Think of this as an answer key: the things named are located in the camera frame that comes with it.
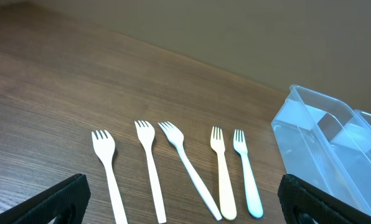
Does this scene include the yellow plastic fork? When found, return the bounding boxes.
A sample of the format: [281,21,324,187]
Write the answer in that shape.
[210,126,237,220]

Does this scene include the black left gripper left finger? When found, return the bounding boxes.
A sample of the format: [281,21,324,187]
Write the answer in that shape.
[0,174,91,224]

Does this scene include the clear white plastic fork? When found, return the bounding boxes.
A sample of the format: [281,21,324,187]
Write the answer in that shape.
[158,121,223,221]

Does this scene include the blue plastic fork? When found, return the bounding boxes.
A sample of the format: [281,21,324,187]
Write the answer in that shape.
[233,129,264,218]

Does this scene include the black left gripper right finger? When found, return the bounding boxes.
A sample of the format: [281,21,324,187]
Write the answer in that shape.
[278,174,371,224]

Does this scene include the clear left plastic container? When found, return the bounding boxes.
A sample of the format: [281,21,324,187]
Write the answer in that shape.
[271,85,371,216]

